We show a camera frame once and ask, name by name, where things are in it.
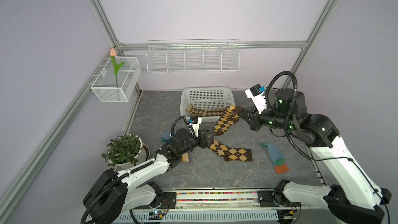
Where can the beige purple striped sock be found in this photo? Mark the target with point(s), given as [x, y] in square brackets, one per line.
[185, 158]

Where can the white wire wall basket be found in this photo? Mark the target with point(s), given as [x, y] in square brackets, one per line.
[104, 85]

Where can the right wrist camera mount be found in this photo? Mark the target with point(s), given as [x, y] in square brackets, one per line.
[257, 94]

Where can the white plastic perforated basket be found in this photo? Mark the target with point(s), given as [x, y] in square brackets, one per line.
[206, 99]

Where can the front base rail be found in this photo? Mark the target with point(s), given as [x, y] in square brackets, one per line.
[217, 197]

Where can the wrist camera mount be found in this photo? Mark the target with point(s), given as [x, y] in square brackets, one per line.
[257, 94]
[195, 124]

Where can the white wire wall shelf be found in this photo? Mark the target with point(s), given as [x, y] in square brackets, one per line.
[193, 56]

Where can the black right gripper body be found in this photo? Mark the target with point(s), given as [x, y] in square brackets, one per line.
[269, 118]

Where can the pink artificial tulip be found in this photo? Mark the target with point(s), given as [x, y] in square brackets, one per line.
[116, 66]

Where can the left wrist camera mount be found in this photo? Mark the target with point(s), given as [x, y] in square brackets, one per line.
[195, 124]

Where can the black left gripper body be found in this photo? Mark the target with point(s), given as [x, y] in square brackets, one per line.
[194, 142]

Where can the blue green orange sock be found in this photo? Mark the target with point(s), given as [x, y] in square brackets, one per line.
[166, 137]

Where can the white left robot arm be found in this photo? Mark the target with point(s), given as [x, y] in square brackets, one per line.
[133, 174]

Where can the dark brown argyle sock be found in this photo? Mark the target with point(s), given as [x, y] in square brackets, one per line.
[229, 117]
[231, 154]

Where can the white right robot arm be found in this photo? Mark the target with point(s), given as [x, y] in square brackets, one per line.
[355, 198]

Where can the green potted plant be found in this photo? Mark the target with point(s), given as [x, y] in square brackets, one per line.
[126, 152]

